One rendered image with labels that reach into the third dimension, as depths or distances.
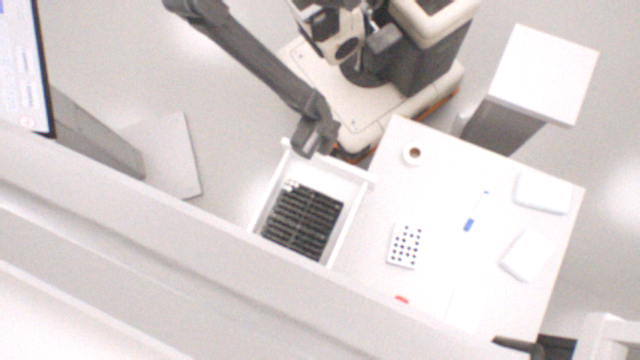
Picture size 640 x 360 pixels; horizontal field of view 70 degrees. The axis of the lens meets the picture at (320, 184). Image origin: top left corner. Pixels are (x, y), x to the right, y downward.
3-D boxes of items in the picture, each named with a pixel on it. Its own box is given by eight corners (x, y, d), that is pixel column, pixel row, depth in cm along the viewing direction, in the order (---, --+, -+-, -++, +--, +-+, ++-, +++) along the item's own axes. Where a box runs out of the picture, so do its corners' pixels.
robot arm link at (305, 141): (323, 96, 103) (297, 89, 109) (296, 137, 101) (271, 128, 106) (344, 126, 113) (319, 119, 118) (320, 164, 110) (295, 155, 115)
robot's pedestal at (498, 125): (458, 112, 225) (514, 19, 152) (517, 134, 221) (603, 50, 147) (436, 165, 219) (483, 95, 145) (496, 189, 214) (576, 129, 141)
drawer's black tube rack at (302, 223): (289, 183, 133) (286, 177, 127) (344, 207, 131) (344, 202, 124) (255, 252, 129) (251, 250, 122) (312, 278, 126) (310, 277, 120)
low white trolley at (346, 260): (376, 176, 219) (393, 112, 145) (501, 229, 210) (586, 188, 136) (327, 289, 207) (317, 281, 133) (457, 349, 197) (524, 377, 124)
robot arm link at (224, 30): (204, -24, 73) (168, -26, 79) (188, 7, 72) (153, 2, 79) (336, 103, 107) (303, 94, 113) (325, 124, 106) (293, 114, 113)
